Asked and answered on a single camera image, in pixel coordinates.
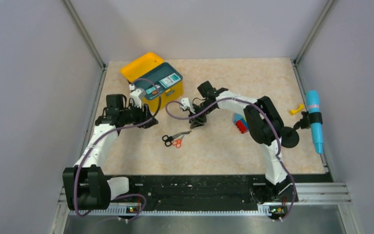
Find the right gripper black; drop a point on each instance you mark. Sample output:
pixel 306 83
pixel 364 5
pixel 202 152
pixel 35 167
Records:
pixel 197 121

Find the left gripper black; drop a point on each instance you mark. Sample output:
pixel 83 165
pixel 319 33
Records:
pixel 144 115

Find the orange handled small scissors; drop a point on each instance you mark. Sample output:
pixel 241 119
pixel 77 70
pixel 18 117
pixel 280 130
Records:
pixel 178 142

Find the teal divided plastic tray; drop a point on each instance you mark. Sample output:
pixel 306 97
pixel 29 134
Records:
pixel 150 81

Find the black handled scissors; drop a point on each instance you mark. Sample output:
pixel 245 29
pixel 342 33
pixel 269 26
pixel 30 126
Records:
pixel 169 139

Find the gauze packet teal white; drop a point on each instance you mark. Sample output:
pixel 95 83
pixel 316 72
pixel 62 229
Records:
pixel 170 80

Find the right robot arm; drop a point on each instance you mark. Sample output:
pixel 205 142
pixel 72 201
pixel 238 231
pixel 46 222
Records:
pixel 263 122

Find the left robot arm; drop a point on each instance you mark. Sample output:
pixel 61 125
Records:
pixel 86 186

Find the yellow medicine box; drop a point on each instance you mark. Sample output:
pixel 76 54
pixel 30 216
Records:
pixel 141 66

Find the toy brick block assembly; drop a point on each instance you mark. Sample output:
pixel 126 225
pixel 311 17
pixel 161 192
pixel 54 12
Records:
pixel 240 123

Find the black round stand base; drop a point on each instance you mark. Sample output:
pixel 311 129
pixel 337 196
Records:
pixel 289 137

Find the yellow object at edge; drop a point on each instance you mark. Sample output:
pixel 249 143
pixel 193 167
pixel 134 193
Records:
pixel 300 108

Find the blue cylinder tool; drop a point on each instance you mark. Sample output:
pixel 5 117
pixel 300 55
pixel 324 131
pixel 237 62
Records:
pixel 315 120

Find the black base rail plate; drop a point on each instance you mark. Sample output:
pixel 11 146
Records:
pixel 202 192

